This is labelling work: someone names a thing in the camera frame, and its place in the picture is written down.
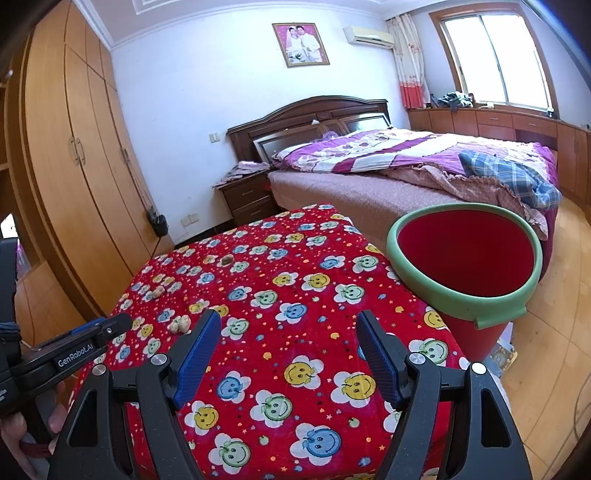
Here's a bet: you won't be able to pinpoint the wooden wardrobe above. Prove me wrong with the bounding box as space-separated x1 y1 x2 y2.
0 0 174 342

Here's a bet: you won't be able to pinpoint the red bucket with green rim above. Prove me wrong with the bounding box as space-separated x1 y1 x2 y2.
387 203 543 363

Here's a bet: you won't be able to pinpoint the low wooden cabinet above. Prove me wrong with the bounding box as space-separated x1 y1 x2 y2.
407 107 591 208

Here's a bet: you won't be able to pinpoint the wooden framed window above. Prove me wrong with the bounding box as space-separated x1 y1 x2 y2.
429 10 559 112

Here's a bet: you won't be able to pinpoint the white and red curtain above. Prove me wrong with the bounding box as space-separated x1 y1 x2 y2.
387 14 432 110

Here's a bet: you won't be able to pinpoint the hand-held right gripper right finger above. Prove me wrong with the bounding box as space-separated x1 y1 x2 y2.
355 309 532 480

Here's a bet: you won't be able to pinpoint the pink bed mattress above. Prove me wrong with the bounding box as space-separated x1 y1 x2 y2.
268 170 561 278

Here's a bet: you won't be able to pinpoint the framed wedding photo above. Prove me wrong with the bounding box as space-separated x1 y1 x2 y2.
272 22 330 68

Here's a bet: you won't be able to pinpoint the blue plaid cloth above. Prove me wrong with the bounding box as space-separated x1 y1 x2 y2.
458 148 563 210

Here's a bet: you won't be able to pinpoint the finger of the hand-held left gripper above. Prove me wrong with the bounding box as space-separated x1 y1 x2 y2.
74 313 133 352
69 318 108 335

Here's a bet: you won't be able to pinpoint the dark wooden headboard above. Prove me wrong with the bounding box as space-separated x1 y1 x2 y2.
226 95 392 169

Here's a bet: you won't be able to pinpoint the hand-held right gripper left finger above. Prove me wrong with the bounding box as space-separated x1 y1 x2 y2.
46 309 222 480

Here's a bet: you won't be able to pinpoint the pink folded clothes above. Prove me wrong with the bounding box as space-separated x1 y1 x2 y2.
212 161 271 188

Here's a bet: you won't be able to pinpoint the dark wooden nightstand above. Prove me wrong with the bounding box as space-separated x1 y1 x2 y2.
217 174 278 227

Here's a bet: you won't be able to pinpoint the person's left hand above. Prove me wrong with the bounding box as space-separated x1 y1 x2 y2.
0 381 70 480

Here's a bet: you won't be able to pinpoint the white wall air conditioner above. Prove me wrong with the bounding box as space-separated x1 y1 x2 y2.
343 25 396 48

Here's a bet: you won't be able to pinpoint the pink ruffled blanket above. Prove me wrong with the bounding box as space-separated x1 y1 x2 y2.
387 164 550 241

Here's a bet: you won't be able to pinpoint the red smiley flower tablecloth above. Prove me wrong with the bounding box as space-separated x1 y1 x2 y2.
69 203 472 480

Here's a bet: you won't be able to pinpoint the dark clothes pile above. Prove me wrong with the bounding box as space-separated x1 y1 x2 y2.
431 91 476 110

